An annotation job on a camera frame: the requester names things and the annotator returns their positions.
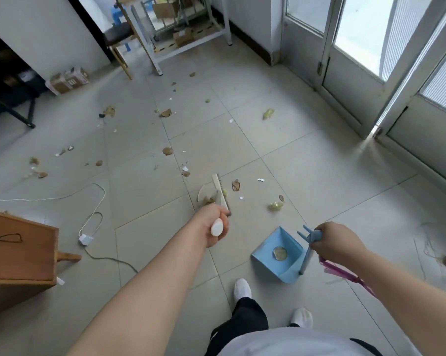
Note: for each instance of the grey glazed door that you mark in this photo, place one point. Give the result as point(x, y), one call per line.
point(341, 66)
point(427, 122)

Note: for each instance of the black stand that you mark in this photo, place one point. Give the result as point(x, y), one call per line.
point(11, 107)

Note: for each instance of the person's white shirt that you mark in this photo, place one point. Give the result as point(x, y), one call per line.
point(293, 342)

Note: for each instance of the large brown cardboard box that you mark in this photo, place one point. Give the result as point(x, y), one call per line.
point(165, 7)

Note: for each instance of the person's right forearm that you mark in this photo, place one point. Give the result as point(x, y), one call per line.
point(412, 304)

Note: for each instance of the wooden box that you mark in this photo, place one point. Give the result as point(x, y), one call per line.
point(20, 252)

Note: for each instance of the small flat cardboard box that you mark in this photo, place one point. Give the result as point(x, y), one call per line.
point(183, 37)

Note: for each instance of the round litter piece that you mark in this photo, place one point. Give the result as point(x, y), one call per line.
point(280, 253)

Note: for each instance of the person's white shoe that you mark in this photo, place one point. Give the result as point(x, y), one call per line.
point(242, 289)
point(302, 317)

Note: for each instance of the white metal table frame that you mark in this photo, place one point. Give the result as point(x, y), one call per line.
point(193, 42)

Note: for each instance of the person's left hand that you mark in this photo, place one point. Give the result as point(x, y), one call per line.
point(206, 228)

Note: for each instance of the person's black trousers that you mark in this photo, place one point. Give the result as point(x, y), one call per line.
point(241, 322)

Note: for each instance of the scattered litter pieces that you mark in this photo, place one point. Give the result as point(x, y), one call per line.
point(167, 151)

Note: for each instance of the pink plastic bag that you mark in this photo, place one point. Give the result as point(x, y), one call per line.
point(347, 276)

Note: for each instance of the white hand broom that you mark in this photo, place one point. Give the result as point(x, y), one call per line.
point(220, 198)

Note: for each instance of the taped cardboard box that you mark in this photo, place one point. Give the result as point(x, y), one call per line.
point(67, 81)

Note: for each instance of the person's right fingers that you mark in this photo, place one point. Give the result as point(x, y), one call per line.
point(316, 246)

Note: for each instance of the person's right hand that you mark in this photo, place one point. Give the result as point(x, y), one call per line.
point(338, 242)

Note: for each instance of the person's left fingers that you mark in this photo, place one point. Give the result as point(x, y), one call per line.
point(226, 223)

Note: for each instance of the blue dustpan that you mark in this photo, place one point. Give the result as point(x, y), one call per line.
point(278, 255)

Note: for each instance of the person's white right shoe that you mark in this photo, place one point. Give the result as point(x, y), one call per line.
point(302, 317)

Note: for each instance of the person's left forearm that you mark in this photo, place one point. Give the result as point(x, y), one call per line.
point(141, 296)

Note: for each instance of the wooden chair with dark seat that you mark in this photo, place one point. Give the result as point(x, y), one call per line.
point(121, 33)

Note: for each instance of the person's white left shoe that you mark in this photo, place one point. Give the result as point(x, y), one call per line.
point(242, 289)

